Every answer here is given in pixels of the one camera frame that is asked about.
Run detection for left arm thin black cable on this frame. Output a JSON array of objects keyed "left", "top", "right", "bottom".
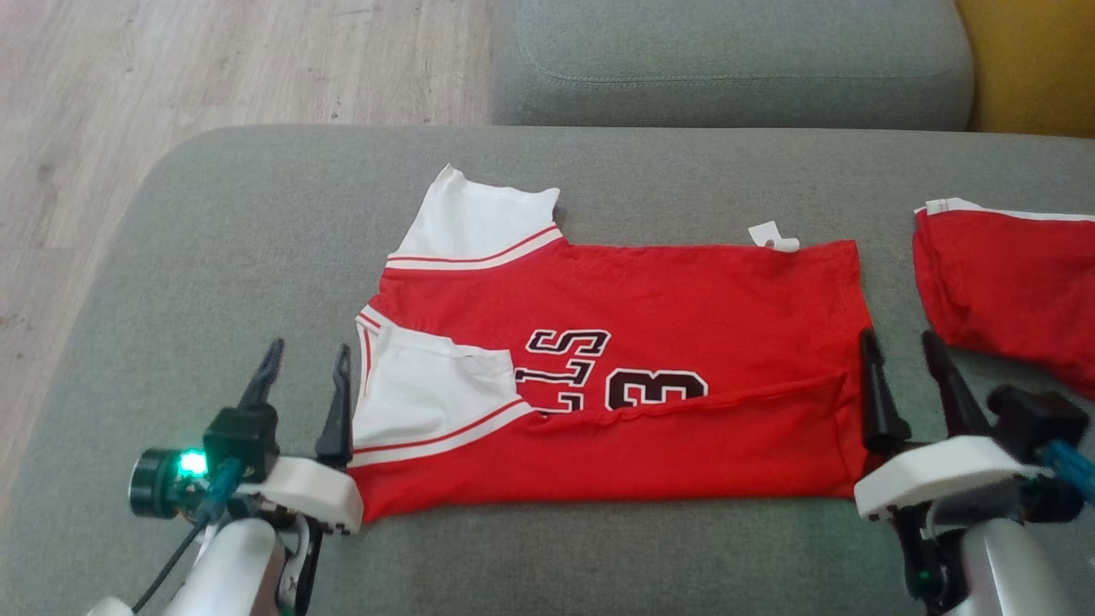
[{"left": 131, "top": 513, "right": 210, "bottom": 615}]

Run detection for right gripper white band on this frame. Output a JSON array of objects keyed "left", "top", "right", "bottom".
[{"left": 854, "top": 329, "right": 1084, "bottom": 613}]

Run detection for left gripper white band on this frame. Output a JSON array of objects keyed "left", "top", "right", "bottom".
[{"left": 127, "top": 338, "right": 365, "bottom": 615}]

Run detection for mustard yellow furniture panel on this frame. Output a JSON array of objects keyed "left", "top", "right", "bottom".
[{"left": 954, "top": 0, "right": 1095, "bottom": 139}]

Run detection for grey sofa back cushion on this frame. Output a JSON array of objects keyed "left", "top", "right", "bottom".
[{"left": 489, "top": 0, "right": 976, "bottom": 131}]

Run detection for left cable blue connector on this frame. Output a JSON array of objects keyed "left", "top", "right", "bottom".
[{"left": 195, "top": 458, "right": 246, "bottom": 523}]

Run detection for red shorts with white stripe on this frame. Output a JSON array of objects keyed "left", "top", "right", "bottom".
[{"left": 911, "top": 197, "right": 1095, "bottom": 401}]

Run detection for right cable blue connector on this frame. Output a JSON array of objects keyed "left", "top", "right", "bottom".
[{"left": 1042, "top": 439, "right": 1095, "bottom": 506}]

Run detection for red white basketball jersey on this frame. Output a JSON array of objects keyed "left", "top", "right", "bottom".
[{"left": 349, "top": 164, "right": 875, "bottom": 523}]

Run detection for large grey sofa seat cushion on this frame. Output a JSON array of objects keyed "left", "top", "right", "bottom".
[{"left": 0, "top": 124, "right": 1095, "bottom": 616}]

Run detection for cable blue connector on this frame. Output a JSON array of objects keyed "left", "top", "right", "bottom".
[
  {"left": 1042, "top": 439, "right": 1095, "bottom": 506},
  {"left": 195, "top": 458, "right": 246, "bottom": 523}
]

